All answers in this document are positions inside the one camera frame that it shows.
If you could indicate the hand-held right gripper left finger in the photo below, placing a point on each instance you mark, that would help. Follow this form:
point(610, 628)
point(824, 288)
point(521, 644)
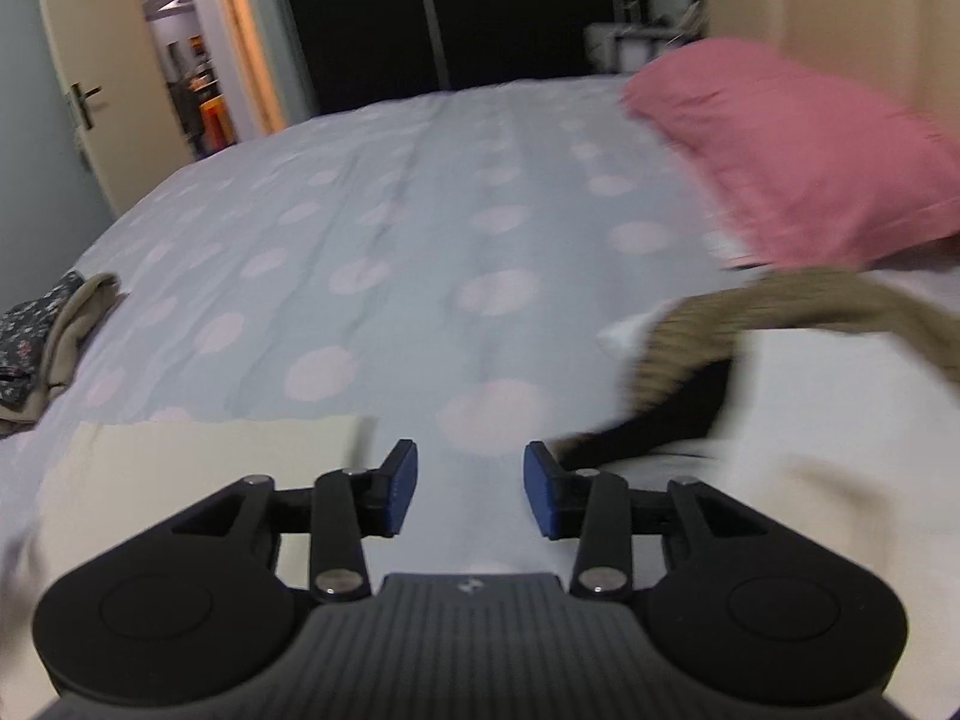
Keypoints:
point(401, 487)

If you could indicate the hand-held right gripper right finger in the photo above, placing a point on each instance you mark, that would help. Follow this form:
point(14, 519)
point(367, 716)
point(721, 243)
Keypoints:
point(540, 487)

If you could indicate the cream fleece garment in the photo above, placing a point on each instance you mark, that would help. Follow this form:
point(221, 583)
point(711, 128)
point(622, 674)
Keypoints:
point(187, 457)

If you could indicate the black garment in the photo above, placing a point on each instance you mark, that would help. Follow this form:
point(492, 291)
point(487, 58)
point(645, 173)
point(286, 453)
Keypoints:
point(675, 412)

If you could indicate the polka dot bed sheet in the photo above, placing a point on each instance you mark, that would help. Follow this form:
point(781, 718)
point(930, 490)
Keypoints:
point(375, 202)

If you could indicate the white shirt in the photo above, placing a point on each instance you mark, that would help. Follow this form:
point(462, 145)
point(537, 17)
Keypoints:
point(825, 405)

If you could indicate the olive striped garment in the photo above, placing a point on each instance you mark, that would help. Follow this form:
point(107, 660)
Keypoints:
point(810, 300)

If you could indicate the tan garment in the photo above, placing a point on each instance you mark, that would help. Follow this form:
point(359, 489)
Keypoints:
point(79, 315)

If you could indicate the dark floral garment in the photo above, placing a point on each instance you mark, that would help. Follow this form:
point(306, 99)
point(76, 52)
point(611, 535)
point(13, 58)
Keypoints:
point(30, 322)

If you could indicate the orange stool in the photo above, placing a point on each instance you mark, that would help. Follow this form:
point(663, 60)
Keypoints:
point(216, 118)

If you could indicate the pink pillow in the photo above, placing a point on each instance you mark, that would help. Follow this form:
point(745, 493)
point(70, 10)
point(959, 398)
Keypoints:
point(787, 150)

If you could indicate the white bedside box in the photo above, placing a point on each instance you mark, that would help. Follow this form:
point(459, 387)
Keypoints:
point(622, 49)

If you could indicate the black wardrobe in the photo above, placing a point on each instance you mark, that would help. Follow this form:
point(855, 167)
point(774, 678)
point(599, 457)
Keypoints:
point(510, 7)

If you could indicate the beige door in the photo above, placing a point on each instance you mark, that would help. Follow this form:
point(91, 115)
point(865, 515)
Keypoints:
point(112, 30)

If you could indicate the wooden door frame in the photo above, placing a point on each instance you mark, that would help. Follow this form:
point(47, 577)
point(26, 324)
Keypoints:
point(240, 30)

